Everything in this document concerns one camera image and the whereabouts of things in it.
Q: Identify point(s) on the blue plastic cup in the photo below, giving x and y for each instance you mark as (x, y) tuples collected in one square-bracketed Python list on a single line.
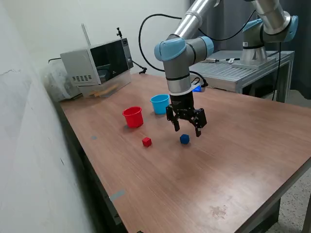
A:
[(159, 105)]

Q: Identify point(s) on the aluminium robot mounting plate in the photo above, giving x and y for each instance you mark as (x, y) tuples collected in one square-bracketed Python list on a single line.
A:
[(252, 65)]

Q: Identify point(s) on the crumpled clear plastic bag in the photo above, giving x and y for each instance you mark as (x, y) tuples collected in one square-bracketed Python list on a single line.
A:
[(54, 82)]

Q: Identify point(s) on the red plastic cup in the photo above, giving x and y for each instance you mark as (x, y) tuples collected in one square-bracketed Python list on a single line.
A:
[(133, 119)]

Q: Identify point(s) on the clear plastic box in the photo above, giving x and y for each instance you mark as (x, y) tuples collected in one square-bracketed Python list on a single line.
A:
[(116, 85)]

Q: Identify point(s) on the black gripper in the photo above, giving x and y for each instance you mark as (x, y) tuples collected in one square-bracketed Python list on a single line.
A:
[(182, 104)]

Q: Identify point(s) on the silver blue UR5e robot arm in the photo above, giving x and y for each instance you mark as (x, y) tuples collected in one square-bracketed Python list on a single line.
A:
[(177, 70)]

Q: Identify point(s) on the small red cube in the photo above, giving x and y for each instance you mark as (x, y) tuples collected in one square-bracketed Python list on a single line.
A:
[(146, 142)]

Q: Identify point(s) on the small black camera mount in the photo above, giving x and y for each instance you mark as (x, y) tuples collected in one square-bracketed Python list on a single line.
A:
[(119, 32)]

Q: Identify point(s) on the white warning label tag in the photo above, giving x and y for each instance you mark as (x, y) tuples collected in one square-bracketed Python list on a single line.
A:
[(231, 60)]

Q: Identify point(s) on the silver microwave oven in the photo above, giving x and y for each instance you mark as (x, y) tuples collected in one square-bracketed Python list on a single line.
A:
[(80, 65)]

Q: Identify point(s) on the wooden sticks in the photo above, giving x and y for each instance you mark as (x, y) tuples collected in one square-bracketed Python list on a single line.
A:
[(102, 91)]

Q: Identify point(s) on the small blue polyhedron block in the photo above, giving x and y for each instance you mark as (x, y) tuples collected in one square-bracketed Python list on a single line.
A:
[(184, 139)]

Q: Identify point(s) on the aluminium profile robot stand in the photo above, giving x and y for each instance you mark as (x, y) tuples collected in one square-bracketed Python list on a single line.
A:
[(226, 72)]

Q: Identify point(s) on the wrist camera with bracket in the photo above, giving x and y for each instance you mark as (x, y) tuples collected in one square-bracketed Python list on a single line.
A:
[(198, 88)]

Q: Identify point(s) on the thin white rod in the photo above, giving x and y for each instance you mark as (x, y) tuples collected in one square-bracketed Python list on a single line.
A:
[(86, 35)]

